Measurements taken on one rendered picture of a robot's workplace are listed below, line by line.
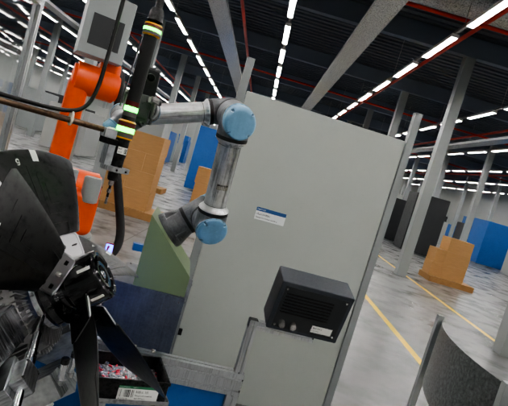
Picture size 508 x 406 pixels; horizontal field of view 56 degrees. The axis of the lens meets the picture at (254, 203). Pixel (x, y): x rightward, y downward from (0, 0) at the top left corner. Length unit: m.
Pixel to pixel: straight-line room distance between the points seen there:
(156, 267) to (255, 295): 1.41
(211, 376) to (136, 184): 7.70
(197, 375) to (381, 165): 2.01
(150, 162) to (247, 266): 6.29
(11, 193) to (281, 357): 2.64
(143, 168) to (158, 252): 7.43
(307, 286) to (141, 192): 7.77
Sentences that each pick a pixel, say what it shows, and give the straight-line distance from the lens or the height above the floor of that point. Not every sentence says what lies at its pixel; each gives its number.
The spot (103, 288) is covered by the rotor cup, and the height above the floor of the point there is 1.21.
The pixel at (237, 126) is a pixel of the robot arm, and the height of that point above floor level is 1.68.
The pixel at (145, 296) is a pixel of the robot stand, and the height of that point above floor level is 0.97.
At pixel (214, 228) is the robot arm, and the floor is 1.30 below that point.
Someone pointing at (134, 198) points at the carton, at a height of 0.34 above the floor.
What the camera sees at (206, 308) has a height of 0.59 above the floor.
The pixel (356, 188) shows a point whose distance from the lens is 3.19.
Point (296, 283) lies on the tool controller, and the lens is 1.59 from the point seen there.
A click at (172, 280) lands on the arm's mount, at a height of 1.05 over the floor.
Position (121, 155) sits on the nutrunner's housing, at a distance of 1.20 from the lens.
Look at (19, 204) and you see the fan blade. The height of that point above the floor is 1.37.
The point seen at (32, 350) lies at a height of 1.10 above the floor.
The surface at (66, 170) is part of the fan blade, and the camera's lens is 1.31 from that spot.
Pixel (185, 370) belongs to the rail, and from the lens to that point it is 1.71.
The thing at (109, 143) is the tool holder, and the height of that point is 1.51.
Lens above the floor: 1.56
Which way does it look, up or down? 4 degrees down
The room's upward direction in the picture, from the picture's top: 16 degrees clockwise
